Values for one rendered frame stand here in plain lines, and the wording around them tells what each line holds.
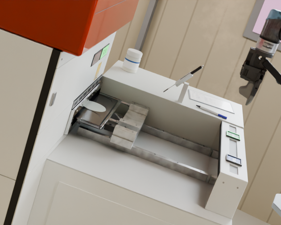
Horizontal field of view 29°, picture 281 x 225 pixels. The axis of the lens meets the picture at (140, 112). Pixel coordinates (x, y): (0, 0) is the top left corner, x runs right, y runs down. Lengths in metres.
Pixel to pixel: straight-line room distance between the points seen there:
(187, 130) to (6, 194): 0.93
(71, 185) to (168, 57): 2.15
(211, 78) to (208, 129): 1.47
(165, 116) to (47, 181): 0.69
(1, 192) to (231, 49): 2.36
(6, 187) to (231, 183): 0.69
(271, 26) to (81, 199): 0.89
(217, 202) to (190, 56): 2.07
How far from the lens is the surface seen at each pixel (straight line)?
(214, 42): 3.68
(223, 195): 1.77
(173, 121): 2.26
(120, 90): 2.26
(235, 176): 1.75
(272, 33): 1.99
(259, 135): 3.73
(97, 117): 1.98
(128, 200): 1.74
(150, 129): 2.21
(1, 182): 1.60
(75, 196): 1.77
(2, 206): 1.64
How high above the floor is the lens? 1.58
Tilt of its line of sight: 18 degrees down
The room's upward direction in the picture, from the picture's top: 19 degrees clockwise
